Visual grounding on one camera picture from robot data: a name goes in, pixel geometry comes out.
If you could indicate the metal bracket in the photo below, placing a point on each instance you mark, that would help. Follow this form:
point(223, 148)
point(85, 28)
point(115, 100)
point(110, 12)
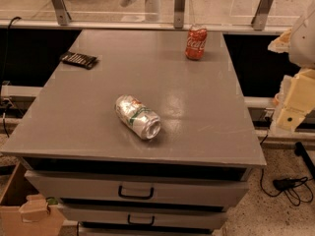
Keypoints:
point(261, 15)
point(179, 10)
point(62, 16)

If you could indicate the tan tape roll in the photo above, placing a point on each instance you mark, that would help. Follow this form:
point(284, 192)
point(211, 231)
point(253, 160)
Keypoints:
point(276, 99)

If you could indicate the grey drawer cabinet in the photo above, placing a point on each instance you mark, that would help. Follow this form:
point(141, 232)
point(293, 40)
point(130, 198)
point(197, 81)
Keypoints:
point(147, 142)

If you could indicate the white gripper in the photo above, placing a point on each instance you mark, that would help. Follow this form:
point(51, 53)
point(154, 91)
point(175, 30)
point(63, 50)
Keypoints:
point(304, 39)

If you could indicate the silver green soda can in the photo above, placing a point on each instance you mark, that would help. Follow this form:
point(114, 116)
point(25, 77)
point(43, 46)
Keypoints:
point(143, 121)

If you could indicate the metal bracket left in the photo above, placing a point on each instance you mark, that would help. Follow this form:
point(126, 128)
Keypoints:
point(62, 16)

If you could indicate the cardboard box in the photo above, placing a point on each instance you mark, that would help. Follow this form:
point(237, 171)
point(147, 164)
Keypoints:
point(26, 212)

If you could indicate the metal bracket middle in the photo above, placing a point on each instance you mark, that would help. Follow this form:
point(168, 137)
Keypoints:
point(179, 10)

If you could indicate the black chip bag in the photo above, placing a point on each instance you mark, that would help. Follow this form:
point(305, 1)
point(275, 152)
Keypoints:
point(78, 60)

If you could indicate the grey drawer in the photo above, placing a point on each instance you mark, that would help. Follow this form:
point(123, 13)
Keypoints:
point(143, 217)
point(97, 187)

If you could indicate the metal bracket right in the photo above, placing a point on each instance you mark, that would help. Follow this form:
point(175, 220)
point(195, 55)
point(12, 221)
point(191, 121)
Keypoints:
point(261, 15)

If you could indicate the black power adapter with cable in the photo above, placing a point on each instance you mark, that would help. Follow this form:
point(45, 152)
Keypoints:
point(288, 186)

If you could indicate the middle grey drawer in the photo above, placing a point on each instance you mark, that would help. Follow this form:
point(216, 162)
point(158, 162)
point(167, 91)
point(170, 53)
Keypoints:
point(143, 217)

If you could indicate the top grey drawer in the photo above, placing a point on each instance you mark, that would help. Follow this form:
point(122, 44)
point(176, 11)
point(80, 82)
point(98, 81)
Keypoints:
point(97, 187)

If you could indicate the red coke can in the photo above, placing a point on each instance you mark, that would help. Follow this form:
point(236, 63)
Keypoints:
point(196, 41)

